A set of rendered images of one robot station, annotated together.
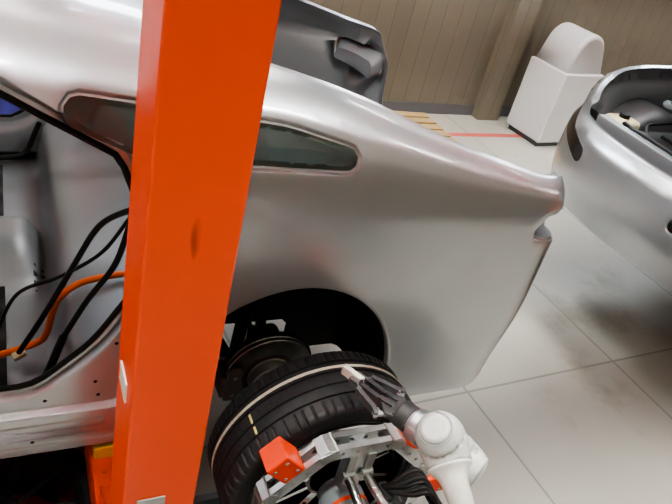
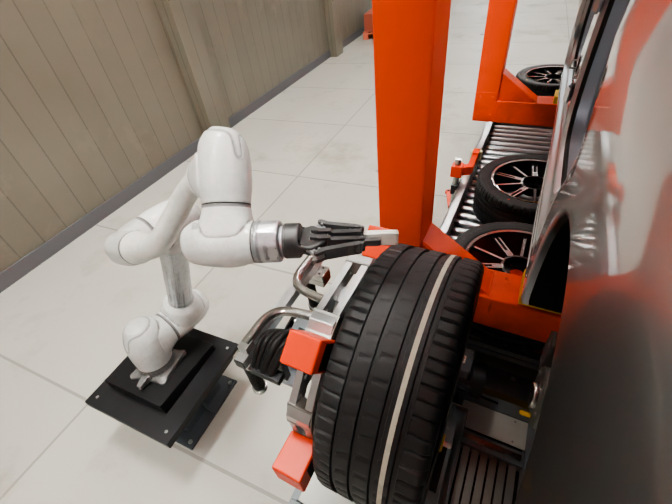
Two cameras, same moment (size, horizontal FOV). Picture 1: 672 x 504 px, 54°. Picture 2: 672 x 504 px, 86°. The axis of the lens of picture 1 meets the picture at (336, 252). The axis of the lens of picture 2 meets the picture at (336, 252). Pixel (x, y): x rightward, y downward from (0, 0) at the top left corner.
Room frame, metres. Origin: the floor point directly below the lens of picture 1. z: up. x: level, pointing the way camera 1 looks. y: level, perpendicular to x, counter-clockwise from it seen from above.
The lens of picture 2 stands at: (1.81, -0.48, 1.75)
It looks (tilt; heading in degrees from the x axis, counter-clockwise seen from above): 42 degrees down; 153
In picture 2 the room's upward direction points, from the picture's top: 8 degrees counter-clockwise
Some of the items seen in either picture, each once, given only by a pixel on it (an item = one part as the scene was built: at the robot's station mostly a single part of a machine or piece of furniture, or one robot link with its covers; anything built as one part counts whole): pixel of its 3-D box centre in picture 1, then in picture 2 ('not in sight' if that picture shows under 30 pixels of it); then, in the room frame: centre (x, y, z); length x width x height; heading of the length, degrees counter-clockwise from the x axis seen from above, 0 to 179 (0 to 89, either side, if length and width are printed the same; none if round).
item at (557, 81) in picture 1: (561, 85); not in sight; (7.53, -1.92, 0.63); 0.70 x 0.58 x 1.25; 125
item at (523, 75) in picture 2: not in sight; (551, 86); (-0.25, 3.14, 0.39); 0.66 x 0.66 x 0.24
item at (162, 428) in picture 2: not in sight; (177, 387); (0.54, -0.81, 0.15); 0.50 x 0.50 x 0.30; 34
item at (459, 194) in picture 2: not in sight; (466, 189); (0.36, 1.37, 0.28); 2.47 x 0.09 x 0.22; 121
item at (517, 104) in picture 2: not in sight; (537, 97); (0.27, 2.10, 0.69); 0.52 x 0.17 x 0.35; 31
